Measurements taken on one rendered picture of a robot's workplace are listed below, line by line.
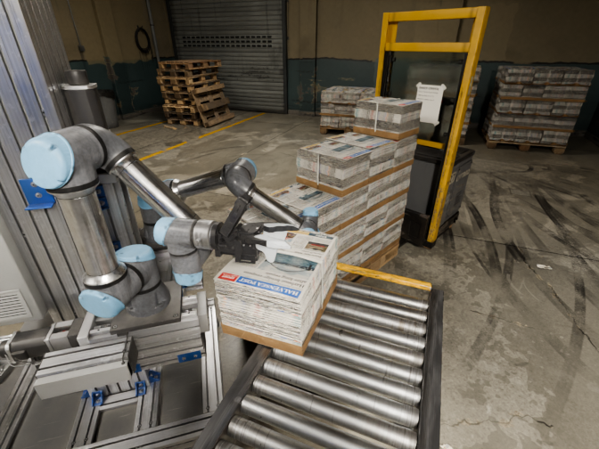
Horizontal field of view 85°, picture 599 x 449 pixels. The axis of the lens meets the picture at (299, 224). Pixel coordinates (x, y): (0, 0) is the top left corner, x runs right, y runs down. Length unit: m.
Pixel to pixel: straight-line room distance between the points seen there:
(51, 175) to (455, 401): 1.98
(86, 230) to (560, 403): 2.29
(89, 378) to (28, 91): 0.88
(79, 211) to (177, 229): 0.25
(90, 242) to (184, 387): 1.01
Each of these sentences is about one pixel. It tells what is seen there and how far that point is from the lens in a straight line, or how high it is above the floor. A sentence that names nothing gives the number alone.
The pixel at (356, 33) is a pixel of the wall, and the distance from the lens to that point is 8.56.
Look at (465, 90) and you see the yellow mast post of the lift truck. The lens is 2.76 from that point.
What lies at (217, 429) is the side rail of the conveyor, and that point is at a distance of 0.99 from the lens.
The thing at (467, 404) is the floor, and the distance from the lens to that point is 2.14.
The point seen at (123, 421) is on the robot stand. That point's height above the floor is 0.21.
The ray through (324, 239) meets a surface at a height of 1.03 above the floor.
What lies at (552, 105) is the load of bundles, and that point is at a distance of 6.92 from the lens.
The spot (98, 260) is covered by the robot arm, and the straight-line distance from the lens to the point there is 1.06.
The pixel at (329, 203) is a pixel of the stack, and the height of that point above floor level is 0.83.
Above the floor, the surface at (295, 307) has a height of 1.00.
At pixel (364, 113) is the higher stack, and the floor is 1.21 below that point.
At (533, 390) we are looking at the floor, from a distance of 2.36.
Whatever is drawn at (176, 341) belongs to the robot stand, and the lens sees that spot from 1.39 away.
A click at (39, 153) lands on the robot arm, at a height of 1.43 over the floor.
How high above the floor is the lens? 1.64
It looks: 29 degrees down
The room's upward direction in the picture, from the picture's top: straight up
